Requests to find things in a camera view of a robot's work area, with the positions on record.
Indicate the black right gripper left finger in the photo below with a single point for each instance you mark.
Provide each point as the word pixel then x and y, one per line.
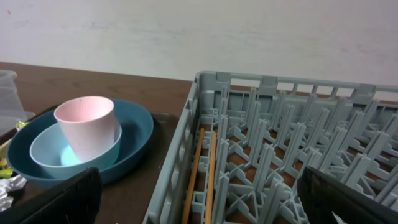
pixel 75 200

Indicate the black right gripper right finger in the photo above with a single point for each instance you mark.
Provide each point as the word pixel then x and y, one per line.
pixel 323 197

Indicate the white tissue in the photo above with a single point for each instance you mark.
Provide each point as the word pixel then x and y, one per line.
pixel 9 185

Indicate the yellow green snack wrapper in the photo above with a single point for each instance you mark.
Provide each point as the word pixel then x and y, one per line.
pixel 6 171

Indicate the grey plastic dishwasher rack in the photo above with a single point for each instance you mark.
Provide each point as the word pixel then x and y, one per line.
pixel 268 130

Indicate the light blue bowl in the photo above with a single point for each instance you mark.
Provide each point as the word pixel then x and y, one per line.
pixel 52 152

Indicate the pink cup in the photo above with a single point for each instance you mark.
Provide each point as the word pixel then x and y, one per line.
pixel 88 124

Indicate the dark blue plate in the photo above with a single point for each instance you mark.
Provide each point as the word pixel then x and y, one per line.
pixel 137 128

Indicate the wooden chopstick left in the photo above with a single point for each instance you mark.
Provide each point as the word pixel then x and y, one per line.
pixel 191 184

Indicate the wooden chopstick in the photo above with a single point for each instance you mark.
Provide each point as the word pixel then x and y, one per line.
pixel 191 184
pixel 211 178

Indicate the clear plastic bin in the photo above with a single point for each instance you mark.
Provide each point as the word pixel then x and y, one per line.
pixel 11 108

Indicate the wooden chopstick right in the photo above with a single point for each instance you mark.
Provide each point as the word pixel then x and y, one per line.
pixel 211 178

